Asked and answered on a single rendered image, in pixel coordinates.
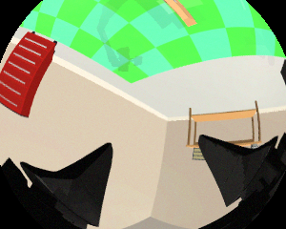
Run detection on long wooden rail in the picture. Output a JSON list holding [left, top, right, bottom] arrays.
[[165, 0, 189, 20]]

